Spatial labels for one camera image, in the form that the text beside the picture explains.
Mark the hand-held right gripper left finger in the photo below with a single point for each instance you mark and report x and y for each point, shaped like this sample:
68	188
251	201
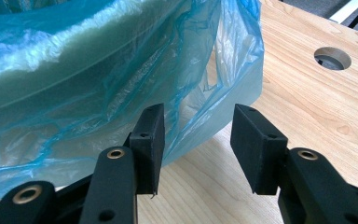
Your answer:
149	149

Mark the pale green plastic bin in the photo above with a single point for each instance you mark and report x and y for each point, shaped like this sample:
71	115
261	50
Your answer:
74	71

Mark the white metal desk leg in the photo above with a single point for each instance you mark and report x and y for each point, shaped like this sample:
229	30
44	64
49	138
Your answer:
346	11

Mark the blue plastic bag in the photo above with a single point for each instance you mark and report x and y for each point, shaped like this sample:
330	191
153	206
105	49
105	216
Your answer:
236	31

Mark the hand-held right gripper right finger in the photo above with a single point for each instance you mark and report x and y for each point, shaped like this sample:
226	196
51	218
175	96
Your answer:
258	155

